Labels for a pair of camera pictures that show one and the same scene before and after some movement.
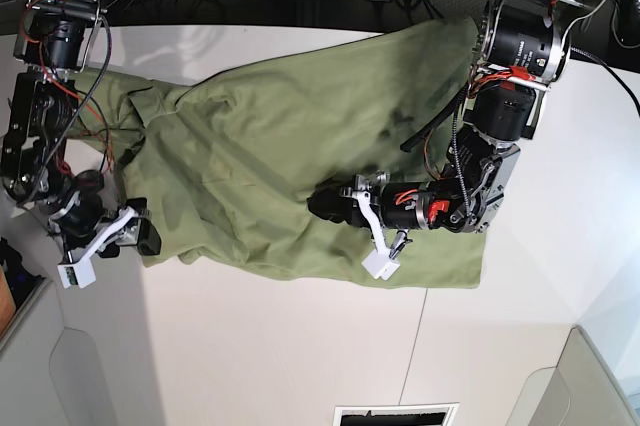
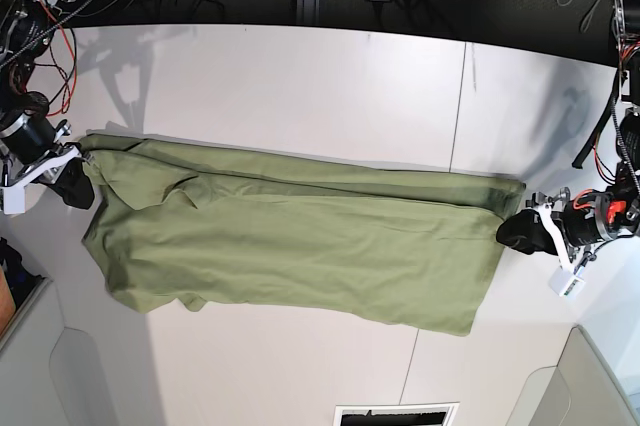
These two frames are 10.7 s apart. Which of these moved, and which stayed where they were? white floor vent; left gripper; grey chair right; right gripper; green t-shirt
Moved: left gripper; right gripper; green t-shirt
Stayed: white floor vent; grey chair right
